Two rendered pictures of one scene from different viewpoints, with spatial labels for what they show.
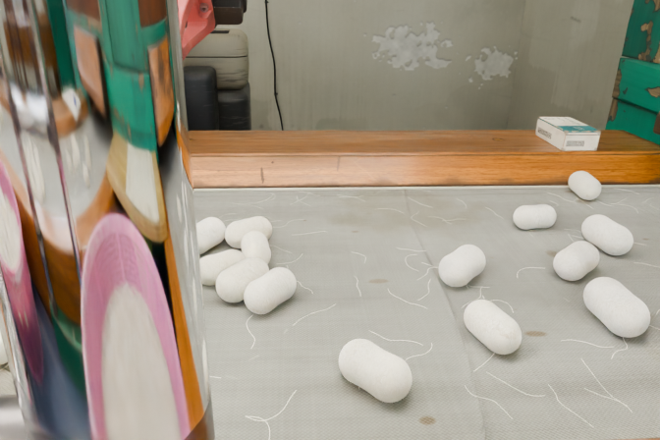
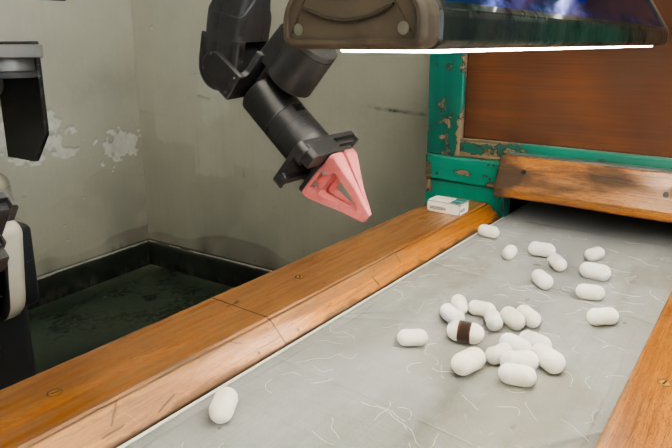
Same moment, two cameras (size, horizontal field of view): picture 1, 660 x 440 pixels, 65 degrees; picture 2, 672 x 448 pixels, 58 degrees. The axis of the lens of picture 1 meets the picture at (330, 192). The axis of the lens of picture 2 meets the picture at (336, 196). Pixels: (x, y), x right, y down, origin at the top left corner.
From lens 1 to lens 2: 65 cm
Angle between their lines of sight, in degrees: 47
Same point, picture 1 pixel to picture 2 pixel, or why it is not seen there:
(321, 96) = not seen: outside the picture
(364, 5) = not seen: outside the picture
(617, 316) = (605, 273)
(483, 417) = (629, 315)
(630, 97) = (441, 176)
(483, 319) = (592, 289)
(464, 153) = (433, 231)
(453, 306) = (560, 295)
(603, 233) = (545, 248)
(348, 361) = (600, 316)
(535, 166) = (459, 228)
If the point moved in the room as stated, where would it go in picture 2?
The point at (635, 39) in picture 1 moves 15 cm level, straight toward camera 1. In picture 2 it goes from (436, 143) to (481, 157)
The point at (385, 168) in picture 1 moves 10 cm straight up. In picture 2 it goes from (415, 253) to (418, 184)
